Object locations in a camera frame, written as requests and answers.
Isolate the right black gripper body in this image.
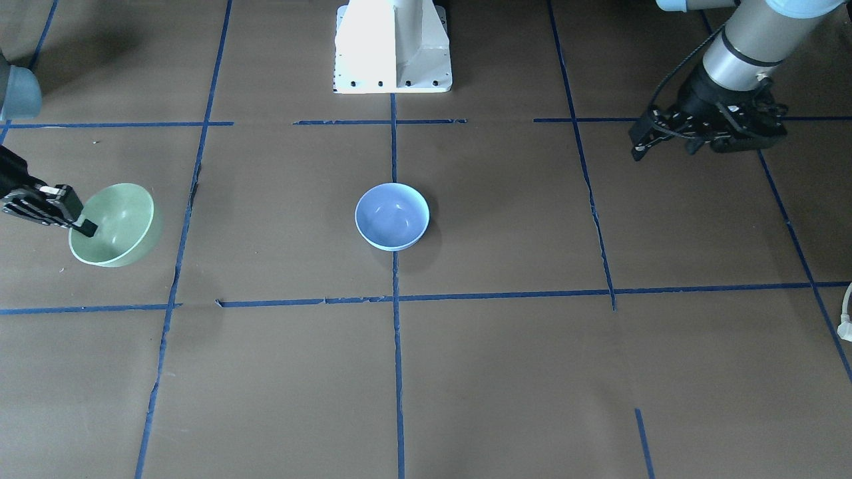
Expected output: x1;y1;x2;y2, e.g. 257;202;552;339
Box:
1;146;83;228

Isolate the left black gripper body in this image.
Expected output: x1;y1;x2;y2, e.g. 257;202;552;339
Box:
672;65;787;154

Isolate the green bowl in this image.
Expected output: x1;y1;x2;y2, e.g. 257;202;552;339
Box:
68;183;164;267

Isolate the blue bowl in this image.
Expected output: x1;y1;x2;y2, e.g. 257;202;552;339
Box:
354;182;430;252

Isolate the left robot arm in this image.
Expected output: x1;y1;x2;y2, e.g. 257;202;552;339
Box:
630;1;841;160

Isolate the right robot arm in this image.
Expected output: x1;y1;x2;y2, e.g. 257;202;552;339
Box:
1;55;98;238

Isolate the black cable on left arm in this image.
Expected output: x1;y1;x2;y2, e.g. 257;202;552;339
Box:
647;27;723;137

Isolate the white cable with plug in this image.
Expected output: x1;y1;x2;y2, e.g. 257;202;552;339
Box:
837;283;852;343

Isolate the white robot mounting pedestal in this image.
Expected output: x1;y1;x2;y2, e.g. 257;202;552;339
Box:
332;1;453;94

